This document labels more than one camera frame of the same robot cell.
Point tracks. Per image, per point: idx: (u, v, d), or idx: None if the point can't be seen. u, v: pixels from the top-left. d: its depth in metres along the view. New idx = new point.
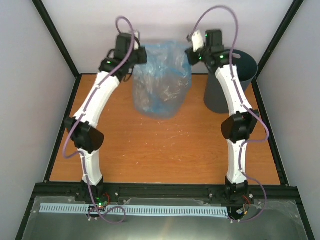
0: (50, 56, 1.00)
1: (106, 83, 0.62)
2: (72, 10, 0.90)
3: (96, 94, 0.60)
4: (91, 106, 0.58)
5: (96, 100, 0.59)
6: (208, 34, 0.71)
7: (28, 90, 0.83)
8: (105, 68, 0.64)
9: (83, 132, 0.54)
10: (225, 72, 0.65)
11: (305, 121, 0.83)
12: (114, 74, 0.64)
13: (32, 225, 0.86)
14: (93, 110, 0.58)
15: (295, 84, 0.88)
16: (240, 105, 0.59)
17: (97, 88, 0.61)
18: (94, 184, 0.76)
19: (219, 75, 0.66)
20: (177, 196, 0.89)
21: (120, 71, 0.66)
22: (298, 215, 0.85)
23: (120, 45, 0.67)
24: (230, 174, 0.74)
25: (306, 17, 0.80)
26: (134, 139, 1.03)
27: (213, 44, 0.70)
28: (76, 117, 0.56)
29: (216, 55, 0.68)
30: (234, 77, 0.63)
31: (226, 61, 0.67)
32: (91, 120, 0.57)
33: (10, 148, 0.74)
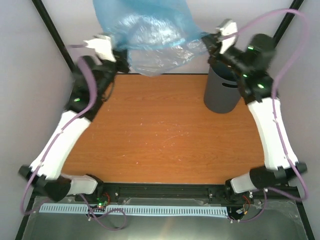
0: (50, 56, 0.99)
1: (71, 125, 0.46)
2: (72, 9, 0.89)
3: (57, 141, 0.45)
4: (52, 156, 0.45)
5: (59, 148, 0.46)
6: (258, 49, 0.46)
7: (28, 91, 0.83)
8: (73, 107, 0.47)
9: (41, 187, 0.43)
10: (265, 108, 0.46)
11: (305, 121, 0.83)
12: (83, 115, 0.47)
13: (32, 225, 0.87)
14: (54, 162, 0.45)
15: (295, 84, 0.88)
16: (283, 157, 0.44)
17: (59, 133, 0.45)
18: (90, 192, 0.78)
19: (255, 110, 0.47)
20: (177, 195, 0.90)
21: (90, 109, 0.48)
22: (298, 215, 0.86)
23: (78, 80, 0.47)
24: (236, 186, 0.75)
25: None
26: (133, 139, 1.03)
27: (260, 64, 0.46)
28: (33, 167, 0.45)
29: (253, 82, 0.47)
30: (277, 118, 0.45)
31: (267, 91, 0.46)
32: (50, 172, 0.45)
33: (11, 149, 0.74)
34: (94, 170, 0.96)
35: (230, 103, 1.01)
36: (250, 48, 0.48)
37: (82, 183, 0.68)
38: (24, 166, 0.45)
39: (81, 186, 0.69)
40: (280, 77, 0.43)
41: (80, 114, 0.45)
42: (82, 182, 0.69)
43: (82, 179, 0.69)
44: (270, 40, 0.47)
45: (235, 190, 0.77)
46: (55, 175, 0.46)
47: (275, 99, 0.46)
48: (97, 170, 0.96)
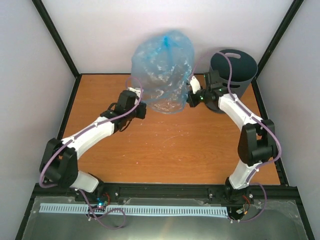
0: (50, 56, 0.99)
1: (103, 125, 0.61)
2: (72, 10, 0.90)
3: (90, 130, 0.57)
4: (82, 137, 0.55)
5: (88, 133, 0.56)
6: (206, 75, 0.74)
7: (28, 90, 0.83)
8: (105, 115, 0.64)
9: (64, 161, 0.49)
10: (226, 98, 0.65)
11: (305, 121, 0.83)
12: (113, 122, 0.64)
13: (32, 225, 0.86)
14: (83, 140, 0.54)
15: (295, 84, 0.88)
16: (249, 118, 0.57)
17: (95, 125, 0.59)
18: (90, 191, 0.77)
19: (224, 102, 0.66)
20: (177, 195, 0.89)
21: (117, 123, 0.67)
22: (298, 215, 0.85)
23: (123, 100, 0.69)
24: (234, 180, 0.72)
25: (306, 17, 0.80)
26: (134, 139, 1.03)
27: (212, 83, 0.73)
28: (64, 141, 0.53)
29: (214, 90, 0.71)
30: (236, 99, 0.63)
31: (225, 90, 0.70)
32: (78, 148, 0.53)
33: (10, 148, 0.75)
34: (93, 169, 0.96)
35: None
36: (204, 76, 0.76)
37: (83, 180, 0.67)
38: (52, 139, 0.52)
39: (82, 184, 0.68)
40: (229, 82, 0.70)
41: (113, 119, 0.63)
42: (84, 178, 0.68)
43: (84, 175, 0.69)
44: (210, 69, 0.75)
45: (233, 187, 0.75)
46: (79, 152, 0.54)
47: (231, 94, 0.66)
48: (97, 170, 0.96)
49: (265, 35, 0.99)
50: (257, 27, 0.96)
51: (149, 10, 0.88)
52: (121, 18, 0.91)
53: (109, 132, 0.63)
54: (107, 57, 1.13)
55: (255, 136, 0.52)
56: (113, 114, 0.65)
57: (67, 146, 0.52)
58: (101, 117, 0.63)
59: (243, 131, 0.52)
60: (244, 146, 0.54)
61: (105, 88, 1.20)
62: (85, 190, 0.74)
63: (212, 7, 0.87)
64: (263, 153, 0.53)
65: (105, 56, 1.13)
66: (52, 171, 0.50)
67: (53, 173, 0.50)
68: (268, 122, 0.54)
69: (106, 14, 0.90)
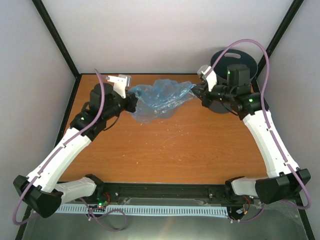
0: (50, 56, 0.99)
1: (72, 141, 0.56)
2: (72, 10, 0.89)
3: (57, 154, 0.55)
4: (48, 168, 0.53)
5: (57, 159, 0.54)
6: (233, 70, 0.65)
7: (28, 91, 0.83)
8: (77, 125, 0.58)
9: (33, 199, 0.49)
10: (259, 120, 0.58)
11: (305, 122, 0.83)
12: (85, 133, 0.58)
13: (32, 225, 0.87)
14: (50, 172, 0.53)
15: (295, 85, 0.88)
16: (284, 164, 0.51)
17: (62, 146, 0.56)
18: (89, 194, 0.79)
19: (249, 123, 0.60)
20: (177, 195, 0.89)
21: (92, 129, 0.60)
22: (298, 215, 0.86)
23: (94, 100, 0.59)
24: (237, 187, 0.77)
25: (307, 17, 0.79)
26: (134, 139, 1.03)
27: (239, 85, 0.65)
28: (30, 177, 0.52)
29: (243, 99, 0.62)
30: (270, 128, 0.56)
31: (256, 105, 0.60)
32: (45, 183, 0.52)
33: (10, 149, 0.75)
34: (93, 170, 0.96)
35: None
36: (230, 73, 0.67)
37: (75, 190, 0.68)
38: (19, 177, 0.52)
39: (77, 192, 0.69)
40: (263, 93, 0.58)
41: (83, 131, 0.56)
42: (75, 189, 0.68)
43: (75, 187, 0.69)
44: (243, 66, 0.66)
45: (235, 192, 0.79)
46: (50, 184, 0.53)
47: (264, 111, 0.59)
48: (97, 170, 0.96)
49: (266, 35, 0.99)
50: (257, 27, 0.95)
51: (149, 9, 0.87)
52: (121, 18, 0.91)
53: (85, 143, 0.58)
54: (107, 57, 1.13)
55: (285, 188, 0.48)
56: (85, 121, 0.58)
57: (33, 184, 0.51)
58: (70, 129, 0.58)
59: (274, 183, 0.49)
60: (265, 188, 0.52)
61: None
62: (83, 195, 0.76)
63: (212, 7, 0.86)
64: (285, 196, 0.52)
65: (105, 56, 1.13)
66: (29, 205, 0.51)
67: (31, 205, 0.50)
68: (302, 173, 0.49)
69: (106, 14, 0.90)
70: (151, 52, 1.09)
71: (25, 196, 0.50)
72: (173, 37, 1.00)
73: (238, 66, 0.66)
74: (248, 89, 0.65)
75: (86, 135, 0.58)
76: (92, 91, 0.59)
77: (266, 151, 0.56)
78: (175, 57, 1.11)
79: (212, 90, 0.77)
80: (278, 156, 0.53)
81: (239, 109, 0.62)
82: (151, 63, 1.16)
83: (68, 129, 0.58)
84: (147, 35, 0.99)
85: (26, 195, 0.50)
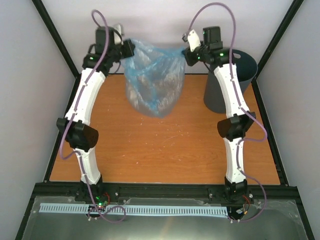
0: (50, 56, 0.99)
1: (91, 79, 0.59)
2: (72, 10, 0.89)
3: (83, 92, 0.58)
4: (81, 105, 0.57)
5: (85, 95, 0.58)
6: (206, 31, 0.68)
7: (27, 91, 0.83)
8: (88, 64, 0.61)
9: (78, 132, 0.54)
10: (224, 72, 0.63)
11: (305, 121, 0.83)
12: (99, 69, 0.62)
13: (32, 225, 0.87)
14: (84, 108, 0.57)
15: (295, 84, 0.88)
16: (238, 108, 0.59)
17: (84, 85, 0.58)
18: (94, 183, 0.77)
19: (218, 74, 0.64)
20: (177, 195, 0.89)
21: (104, 66, 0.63)
22: (298, 215, 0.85)
23: (100, 38, 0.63)
24: (229, 172, 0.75)
25: (306, 17, 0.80)
26: (134, 139, 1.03)
27: (212, 41, 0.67)
28: (68, 117, 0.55)
29: (215, 52, 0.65)
30: (232, 78, 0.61)
31: (225, 59, 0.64)
32: (84, 117, 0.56)
33: (10, 149, 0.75)
34: None
35: None
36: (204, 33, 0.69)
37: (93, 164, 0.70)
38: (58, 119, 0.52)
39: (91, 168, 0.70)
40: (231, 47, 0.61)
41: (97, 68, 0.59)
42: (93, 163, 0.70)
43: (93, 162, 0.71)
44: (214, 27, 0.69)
45: (231, 180, 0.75)
46: (86, 119, 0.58)
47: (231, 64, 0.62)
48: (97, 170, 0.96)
49: (265, 35, 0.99)
50: (256, 28, 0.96)
51: (149, 9, 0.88)
52: (121, 18, 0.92)
53: (101, 79, 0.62)
54: None
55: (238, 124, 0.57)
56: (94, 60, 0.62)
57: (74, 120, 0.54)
58: (84, 69, 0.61)
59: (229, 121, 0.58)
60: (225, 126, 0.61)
61: (104, 87, 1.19)
62: (89, 179, 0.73)
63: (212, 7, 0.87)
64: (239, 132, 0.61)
65: None
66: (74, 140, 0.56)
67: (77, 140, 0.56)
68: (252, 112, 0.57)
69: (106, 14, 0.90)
70: None
71: (70, 132, 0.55)
72: (172, 37, 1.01)
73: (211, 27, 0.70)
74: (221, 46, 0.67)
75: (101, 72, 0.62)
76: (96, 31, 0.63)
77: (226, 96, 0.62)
78: None
79: (194, 49, 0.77)
80: (234, 101, 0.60)
81: (211, 61, 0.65)
82: None
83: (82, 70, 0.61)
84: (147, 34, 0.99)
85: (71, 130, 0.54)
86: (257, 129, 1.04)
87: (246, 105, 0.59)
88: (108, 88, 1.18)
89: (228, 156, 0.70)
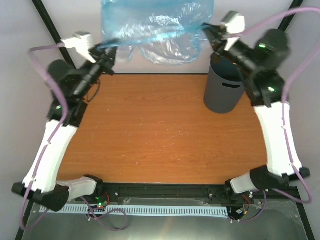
0: (50, 56, 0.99)
1: (55, 136, 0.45)
2: (72, 10, 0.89)
3: (44, 155, 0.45)
4: (42, 167, 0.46)
5: (48, 158, 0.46)
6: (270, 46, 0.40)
7: (27, 91, 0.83)
8: (55, 117, 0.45)
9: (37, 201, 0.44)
10: (271, 114, 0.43)
11: (305, 121, 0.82)
12: (66, 122, 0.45)
13: (32, 225, 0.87)
14: (45, 176, 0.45)
15: (296, 84, 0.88)
16: (289, 165, 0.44)
17: (47, 144, 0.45)
18: (90, 193, 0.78)
19: (261, 116, 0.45)
20: (177, 195, 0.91)
21: (74, 114, 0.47)
22: (298, 215, 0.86)
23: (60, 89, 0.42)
24: (237, 186, 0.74)
25: (307, 17, 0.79)
26: (133, 139, 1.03)
27: (265, 60, 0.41)
28: (26, 184, 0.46)
29: (260, 83, 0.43)
30: (284, 125, 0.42)
31: (277, 96, 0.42)
32: (43, 186, 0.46)
33: (9, 150, 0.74)
34: (93, 170, 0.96)
35: (230, 103, 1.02)
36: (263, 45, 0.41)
37: (80, 186, 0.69)
38: (17, 182, 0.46)
39: (79, 191, 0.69)
40: (291, 81, 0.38)
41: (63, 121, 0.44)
42: (81, 185, 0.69)
43: (80, 183, 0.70)
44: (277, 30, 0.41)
45: (235, 191, 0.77)
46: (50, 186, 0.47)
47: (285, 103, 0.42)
48: (97, 170, 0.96)
49: None
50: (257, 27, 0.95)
51: None
52: None
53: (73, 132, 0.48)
54: None
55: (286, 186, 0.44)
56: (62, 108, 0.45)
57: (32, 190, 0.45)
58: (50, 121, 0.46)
59: (276, 182, 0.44)
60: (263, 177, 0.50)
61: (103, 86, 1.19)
62: (85, 194, 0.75)
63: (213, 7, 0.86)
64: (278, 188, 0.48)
65: None
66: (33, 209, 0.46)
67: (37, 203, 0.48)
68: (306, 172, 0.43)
69: None
70: None
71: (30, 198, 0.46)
72: None
73: (276, 31, 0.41)
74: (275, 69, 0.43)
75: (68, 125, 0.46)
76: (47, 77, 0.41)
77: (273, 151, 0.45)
78: None
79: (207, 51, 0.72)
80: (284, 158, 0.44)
81: (256, 97, 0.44)
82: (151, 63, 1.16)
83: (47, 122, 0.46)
84: None
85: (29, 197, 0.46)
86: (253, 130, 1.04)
87: (298, 162, 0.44)
88: (108, 88, 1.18)
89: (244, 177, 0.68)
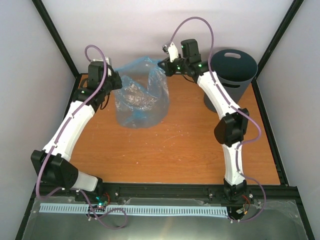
0: (50, 56, 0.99)
1: (79, 112, 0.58)
2: (72, 10, 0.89)
3: (68, 124, 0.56)
4: (62, 138, 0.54)
5: (69, 130, 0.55)
6: (184, 44, 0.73)
7: (27, 91, 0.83)
8: (79, 98, 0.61)
9: (55, 167, 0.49)
10: (207, 78, 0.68)
11: (305, 121, 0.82)
12: (89, 103, 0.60)
13: (32, 225, 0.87)
14: (65, 141, 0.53)
15: (296, 84, 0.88)
16: (228, 107, 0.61)
17: (71, 117, 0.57)
18: (92, 189, 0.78)
19: (202, 83, 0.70)
20: (177, 196, 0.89)
21: (95, 100, 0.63)
22: (298, 215, 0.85)
23: (93, 73, 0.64)
24: (228, 175, 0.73)
25: (307, 17, 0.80)
26: (133, 139, 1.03)
27: (190, 55, 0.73)
28: (46, 149, 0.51)
29: (195, 66, 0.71)
30: (216, 82, 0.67)
31: (205, 69, 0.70)
32: (63, 151, 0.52)
33: (10, 149, 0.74)
34: (93, 170, 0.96)
35: None
36: (183, 47, 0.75)
37: (84, 178, 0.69)
38: (35, 150, 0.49)
39: (83, 184, 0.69)
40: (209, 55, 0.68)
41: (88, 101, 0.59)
42: (83, 182, 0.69)
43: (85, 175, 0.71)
44: (191, 39, 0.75)
45: (230, 182, 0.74)
46: (66, 155, 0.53)
47: (212, 71, 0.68)
48: (97, 170, 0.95)
49: (266, 35, 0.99)
50: (256, 28, 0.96)
51: (149, 10, 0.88)
52: (121, 18, 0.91)
53: (90, 114, 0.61)
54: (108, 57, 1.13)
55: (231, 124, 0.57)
56: (85, 93, 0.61)
57: (52, 154, 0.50)
58: (74, 103, 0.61)
59: (223, 122, 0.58)
60: (222, 130, 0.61)
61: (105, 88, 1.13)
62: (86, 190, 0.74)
63: (212, 7, 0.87)
64: (236, 134, 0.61)
65: None
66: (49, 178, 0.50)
67: (52, 178, 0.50)
68: (244, 110, 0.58)
69: (106, 14, 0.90)
70: (150, 51, 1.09)
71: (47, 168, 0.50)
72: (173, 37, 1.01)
73: (188, 40, 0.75)
74: (199, 58, 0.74)
75: (90, 105, 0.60)
76: (90, 66, 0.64)
77: (215, 101, 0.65)
78: None
79: (173, 60, 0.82)
80: (224, 103, 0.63)
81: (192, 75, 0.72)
82: None
83: (71, 103, 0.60)
84: (147, 34, 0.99)
85: (47, 168, 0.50)
86: (252, 130, 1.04)
87: (236, 104, 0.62)
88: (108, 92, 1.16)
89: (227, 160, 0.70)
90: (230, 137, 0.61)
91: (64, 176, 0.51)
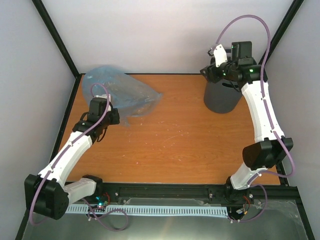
0: (50, 55, 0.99)
1: (78, 141, 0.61)
2: (72, 10, 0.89)
3: (67, 152, 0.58)
4: (60, 163, 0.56)
5: (67, 156, 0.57)
6: (236, 45, 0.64)
7: (27, 92, 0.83)
8: (79, 129, 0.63)
9: (48, 193, 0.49)
10: (255, 89, 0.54)
11: (306, 121, 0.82)
12: (89, 133, 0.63)
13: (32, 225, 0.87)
14: (62, 167, 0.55)
15: (296, 84, 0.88)
16: (270, 131, 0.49)
17: (70, 144, 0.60)
18: (91, 193, 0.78)
19: (246, 92, 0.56)
20: (177, 196, 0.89)
21: (94, 132, 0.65)
22: (298, 215, 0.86)
23: (94, 108, 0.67)
24: (234, 180, 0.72)
25: (307, 17, 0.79)
26: (133, 139, 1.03)
27: (241, 56, 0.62)
28: (42, 174, 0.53)
29: (244, 68, 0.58)
30: (264, 97, 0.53)
31: (255, 75, 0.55)
32: (59, 177, 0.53)
33: (9, 149, 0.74)
34: (93, 170, 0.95)
35: (231, 102, 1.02)
36: (233, 47, 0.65)
37: (80, 188, 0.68)
38: (31, 174, 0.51)
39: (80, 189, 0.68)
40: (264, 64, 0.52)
41: (88, 132, 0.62)
42: (80, 188, 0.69)
43: (80, 186, 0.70)
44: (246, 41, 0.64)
45: (234, 187, 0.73)
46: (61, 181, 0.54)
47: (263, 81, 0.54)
48: (97, 170, 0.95)
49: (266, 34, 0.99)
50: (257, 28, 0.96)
51: (149, 10, 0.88)
52: (121, 18, 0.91)
53: (88, 144, 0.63)
54: (107, 58, 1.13)
55: (266, 153, 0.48)
56: (85, 125, 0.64)
57: (47, 179, 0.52)
58: (74, 132, 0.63)
59: (257, 145, 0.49)
60: (252, 153, 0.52)
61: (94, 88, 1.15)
62: (86, 195, 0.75)
63: (213, 7, 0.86)
64: (267, 161, 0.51)
65: (104, 57, 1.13)
66: (39, 206, 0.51)
67: (42, 207, 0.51)
68: (287, 140, 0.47)
69: (106, 14, 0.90)
70: (150, 52, 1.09)
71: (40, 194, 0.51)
72: (172, 37, 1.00)
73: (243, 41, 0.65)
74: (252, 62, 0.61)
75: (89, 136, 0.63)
76: (92, 102, 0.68)
77: (257, 119, 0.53)
78: (175, 57, 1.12)
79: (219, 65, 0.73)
80: (266, 124, 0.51)
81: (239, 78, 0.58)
82: (152, 63, 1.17)
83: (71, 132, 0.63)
84: (147, 35, 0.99)
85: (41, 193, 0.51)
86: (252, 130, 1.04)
87: (280, 129, 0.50)
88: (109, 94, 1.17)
89: (241, 171, 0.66)
90: (259, 163, 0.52)
91: (55, 205, 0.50)
